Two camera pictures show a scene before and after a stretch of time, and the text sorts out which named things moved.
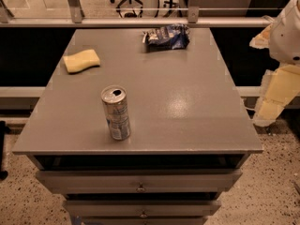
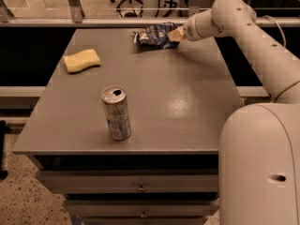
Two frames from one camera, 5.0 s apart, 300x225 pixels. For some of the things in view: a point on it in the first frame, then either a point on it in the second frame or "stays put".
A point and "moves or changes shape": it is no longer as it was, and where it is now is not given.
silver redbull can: x=114 y=99 stays put
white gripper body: x=286 y=39 to x=189 y=32
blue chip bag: x=171 y=37 moves or changes shape
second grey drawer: x=142 y=208 stays put
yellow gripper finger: x=279 y=87 to x=176 y=35
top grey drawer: x=101 y=181 stays put
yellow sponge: x=85 y=59 stays put
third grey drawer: x=145 y=220 stays put
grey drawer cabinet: x=190 y=135 stays put
